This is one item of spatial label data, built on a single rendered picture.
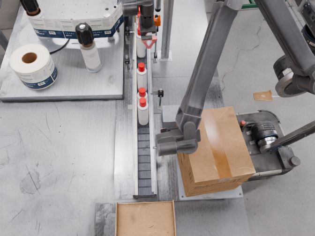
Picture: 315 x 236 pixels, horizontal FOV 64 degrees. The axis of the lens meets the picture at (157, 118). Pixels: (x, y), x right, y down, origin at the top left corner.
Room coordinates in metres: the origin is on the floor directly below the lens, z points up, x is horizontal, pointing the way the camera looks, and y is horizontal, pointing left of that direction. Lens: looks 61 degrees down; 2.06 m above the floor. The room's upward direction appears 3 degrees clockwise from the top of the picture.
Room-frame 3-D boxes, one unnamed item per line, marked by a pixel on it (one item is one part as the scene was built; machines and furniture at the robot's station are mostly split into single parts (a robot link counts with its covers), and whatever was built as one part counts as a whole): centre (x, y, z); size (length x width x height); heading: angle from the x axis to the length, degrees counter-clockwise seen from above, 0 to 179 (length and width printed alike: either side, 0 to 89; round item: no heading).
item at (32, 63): (0.87, 0.68, 0.95); 0.20 x 0.20 x 0.14
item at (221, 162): (0.42, -0.24, 0.99); 0.30 x 0.24 x 0.27; 12
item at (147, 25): (0.86, 0.07, 1.32); 0.10 x 0.07 x 0.07; 11
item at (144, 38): (0.83, 0.06, 1.25); 0.07 x 0.07 x 0.09; 11
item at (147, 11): (0.86, 0.07, 1.38); 0.07 x 0.06 x 0.07; 102
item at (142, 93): (0.67, 0.08, 0.98); 0.05 x 0.05 x 0.20
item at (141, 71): (0.82, 0.09, 0.98); 0.05 x 0.05 x 0.20
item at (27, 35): (1.17, 0.73, 0.89); 0.31 x 0.31 x 0.01
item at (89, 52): (0.95, 0.39, 1.03); 0.09 x 0.09 x 0.30
